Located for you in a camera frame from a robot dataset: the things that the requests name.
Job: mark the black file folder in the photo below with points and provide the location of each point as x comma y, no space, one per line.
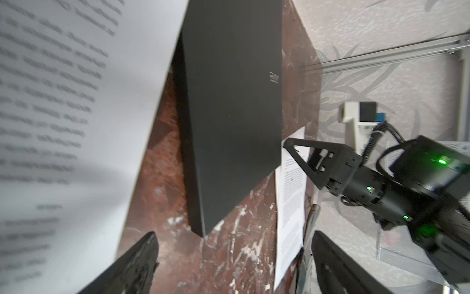
227,70

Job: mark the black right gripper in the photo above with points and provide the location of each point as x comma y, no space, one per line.
337,168

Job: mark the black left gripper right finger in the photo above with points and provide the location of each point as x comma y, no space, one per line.
338,273

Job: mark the printed paper stack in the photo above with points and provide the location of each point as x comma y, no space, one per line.
290,186

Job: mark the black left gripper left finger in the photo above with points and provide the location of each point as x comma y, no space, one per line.
132,273

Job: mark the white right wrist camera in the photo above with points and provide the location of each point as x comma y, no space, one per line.
359,118

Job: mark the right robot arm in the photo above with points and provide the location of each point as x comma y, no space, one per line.
421,190

